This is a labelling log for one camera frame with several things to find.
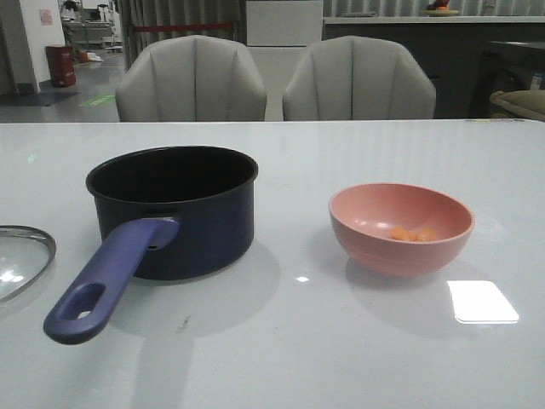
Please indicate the pink bowl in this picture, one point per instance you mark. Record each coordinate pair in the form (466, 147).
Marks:
(363, 215)

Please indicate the orange ham slices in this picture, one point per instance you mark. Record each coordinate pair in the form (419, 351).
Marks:
(421, 235)

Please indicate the glass lid blue knob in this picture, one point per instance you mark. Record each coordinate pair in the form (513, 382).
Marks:
(26, 253)

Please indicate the dark blue saucepan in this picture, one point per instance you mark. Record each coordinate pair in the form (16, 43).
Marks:
(164, 213)

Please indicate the left grey chair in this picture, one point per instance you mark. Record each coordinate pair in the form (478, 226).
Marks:
(192, 79)

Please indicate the grey chair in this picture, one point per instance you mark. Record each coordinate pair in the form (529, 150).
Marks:
(192, 79)
(358, 78)

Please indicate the right grey chair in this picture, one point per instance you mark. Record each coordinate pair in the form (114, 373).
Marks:
(358, 78)

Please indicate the white cabinet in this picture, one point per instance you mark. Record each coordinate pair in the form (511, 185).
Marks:
(276, 33)

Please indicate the red barrier belt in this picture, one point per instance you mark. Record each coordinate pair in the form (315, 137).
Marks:
(186, 28)

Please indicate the dark kitchen counter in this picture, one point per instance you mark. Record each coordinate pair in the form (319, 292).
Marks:
(454, 52)

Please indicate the red bin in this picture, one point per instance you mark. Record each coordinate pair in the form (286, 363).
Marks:
(60, 64)

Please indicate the fruit plate on counter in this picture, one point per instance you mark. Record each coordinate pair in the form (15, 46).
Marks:
(440, 8)

